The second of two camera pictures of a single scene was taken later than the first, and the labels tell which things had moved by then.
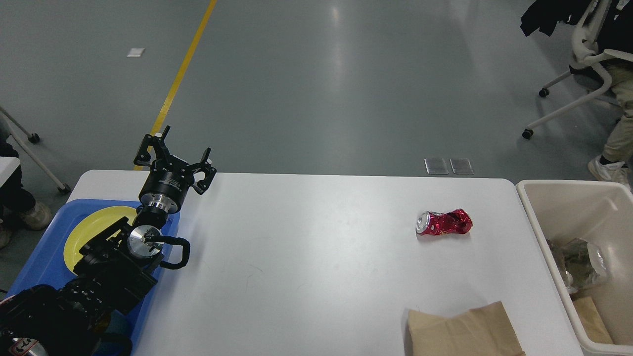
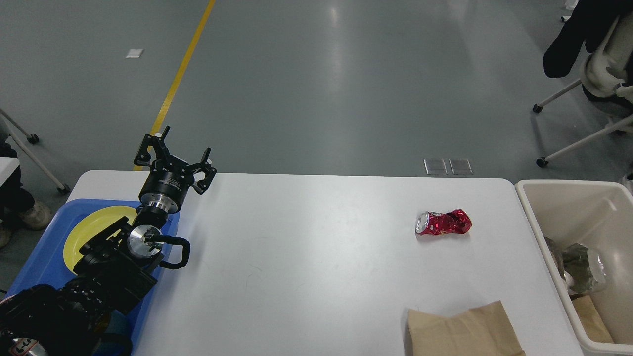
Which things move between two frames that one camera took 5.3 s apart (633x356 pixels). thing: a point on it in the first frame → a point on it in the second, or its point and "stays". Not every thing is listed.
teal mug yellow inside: x=114 y=330 stays
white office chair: x=587 y=54 → x=606 y=76
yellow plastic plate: x=89 y=225 stays
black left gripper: x=166 y=184 stays
